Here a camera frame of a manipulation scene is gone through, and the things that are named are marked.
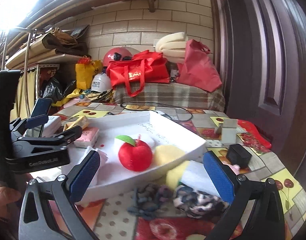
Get pink tissue pack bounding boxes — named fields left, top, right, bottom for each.
left=74, top=127, right=99, bottom=148

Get matte red fabric bag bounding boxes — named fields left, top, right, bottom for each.
left=176, top=40, right=222, bottom=93

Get fruit print tablecloth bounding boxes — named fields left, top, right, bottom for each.
left=54, top=103, right=306, bottom=239

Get metal storage shelf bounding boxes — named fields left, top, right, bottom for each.
left=5, top=28, right=90, bottom=120

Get yellow green scrub sponge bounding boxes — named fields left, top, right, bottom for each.
left=165, top=160, right=189, bottom=191

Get pink red helmet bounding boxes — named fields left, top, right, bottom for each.
left=103, top=47, right=132, bottom=67

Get plaid covered bench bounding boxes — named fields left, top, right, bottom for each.
left=113, top=82, right=225, bottom=112

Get black cable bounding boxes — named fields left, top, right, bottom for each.
left=119, top=101, right=194, bottom=123

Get dark blue grey scrunchie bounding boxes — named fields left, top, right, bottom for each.
left=127, top=183, right=173, bottom=220

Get red plush apple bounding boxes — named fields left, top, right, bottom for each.
left=115, top=135, right=153, bottom=172

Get black plastic bag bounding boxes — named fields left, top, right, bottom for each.
left=42, top=77, right=76, bottom=103

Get red bag on chair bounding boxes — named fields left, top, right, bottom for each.
left=238, top=119, right=271, bottom=149

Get leopard print scrunchie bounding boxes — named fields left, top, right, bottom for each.
left=173, top=185, right=229, bottom=219

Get white cloth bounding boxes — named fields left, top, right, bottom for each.
left=82, top=146, right=108, bottom=185

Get white metal bracket stand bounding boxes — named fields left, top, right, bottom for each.
left=214, top=118, right=238, bottom=145

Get smartphone on mount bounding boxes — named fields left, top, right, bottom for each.
left=30, top=98, right=52, bottom=118

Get white helmet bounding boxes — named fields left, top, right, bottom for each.
left=91, top=73, right=112, bottom=93

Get white shallow tray box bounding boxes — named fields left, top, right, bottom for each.
left=60, top=110, right=207, bottom=204

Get glossy red tote bag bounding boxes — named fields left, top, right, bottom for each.
left=106, top=50, right=170, bottom=97

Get pink fluffy plush pouch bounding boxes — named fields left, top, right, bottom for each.
left=228, top=164, right=240, bottom=175

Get black cube charger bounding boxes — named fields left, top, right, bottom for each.
left=226, top=144, right=252, bottom=169

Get person left hand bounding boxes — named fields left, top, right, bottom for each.
left=0, top=186, right=21, bottom=220

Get yellow hexagonal sponge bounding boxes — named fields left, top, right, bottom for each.
left=154, top=145, right=186, bottom=166

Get white small box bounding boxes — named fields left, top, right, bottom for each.
left=23, top=115, right=62, bottom=138

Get yellow shopping bag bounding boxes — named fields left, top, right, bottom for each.
left=75, top=56, right=103, bottom=90

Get white foam block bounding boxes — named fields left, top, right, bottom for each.
left=180, top=160, right=220, bottom=197

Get cream foam strips bundle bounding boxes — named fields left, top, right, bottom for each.
left=155, top=32, right=188, bottom=64

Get yellow snack pack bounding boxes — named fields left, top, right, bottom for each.
left=63, top=115, right=90, bottom=131

